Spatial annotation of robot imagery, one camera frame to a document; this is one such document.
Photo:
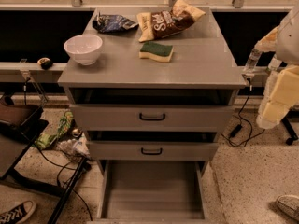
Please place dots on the grey top drawer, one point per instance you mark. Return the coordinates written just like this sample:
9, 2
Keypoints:
158, 118

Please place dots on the grey middle drawer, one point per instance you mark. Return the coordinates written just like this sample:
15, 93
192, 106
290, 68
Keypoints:
152, 151

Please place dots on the grey drawer cabinet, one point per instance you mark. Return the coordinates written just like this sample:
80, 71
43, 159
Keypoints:
202, 71

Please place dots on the grey knit shoe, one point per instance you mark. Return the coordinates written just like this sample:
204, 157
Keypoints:
289, 204

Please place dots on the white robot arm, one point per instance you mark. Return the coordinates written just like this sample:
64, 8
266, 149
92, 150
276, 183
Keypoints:
281, 92

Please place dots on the blue crumpled snack bag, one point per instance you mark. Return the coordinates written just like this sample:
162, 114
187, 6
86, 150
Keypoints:
104, 23

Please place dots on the black stand leg with wheel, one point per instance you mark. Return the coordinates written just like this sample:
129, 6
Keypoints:
292, 134

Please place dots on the brown chip bag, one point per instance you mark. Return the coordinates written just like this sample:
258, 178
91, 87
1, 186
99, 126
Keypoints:
161, 24

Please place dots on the green snack bag on floor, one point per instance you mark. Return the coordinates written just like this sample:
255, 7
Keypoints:
46, 140

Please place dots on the white bowl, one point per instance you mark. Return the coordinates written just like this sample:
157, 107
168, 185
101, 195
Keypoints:
84, 49

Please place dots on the black yellow tape measure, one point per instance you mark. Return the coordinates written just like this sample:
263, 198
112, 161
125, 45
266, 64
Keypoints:
45, 63

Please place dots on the green yellow sponge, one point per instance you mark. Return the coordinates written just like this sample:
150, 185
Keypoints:
157, 52

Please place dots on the clear water bottle right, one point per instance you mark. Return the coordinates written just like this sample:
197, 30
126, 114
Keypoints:
273, 65

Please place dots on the clear water bottle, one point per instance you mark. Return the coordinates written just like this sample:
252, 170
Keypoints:
252, 61
273, 65

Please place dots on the black canvas sneaker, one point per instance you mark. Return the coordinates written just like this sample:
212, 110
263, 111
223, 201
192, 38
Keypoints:
19, 213

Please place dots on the clear water bottle left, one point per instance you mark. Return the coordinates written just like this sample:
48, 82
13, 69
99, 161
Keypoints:
252, 61

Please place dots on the grey drawer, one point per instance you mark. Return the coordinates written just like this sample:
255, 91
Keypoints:
152, 192
152, 151
158, 118

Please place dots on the black cart frame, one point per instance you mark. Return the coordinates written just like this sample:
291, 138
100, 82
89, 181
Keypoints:
20, 127

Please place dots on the grey bottom drawer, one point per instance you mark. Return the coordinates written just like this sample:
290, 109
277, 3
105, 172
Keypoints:
152, 192

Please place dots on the clear plastic wrappers on floor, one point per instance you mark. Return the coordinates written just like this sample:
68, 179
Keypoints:
75, 149

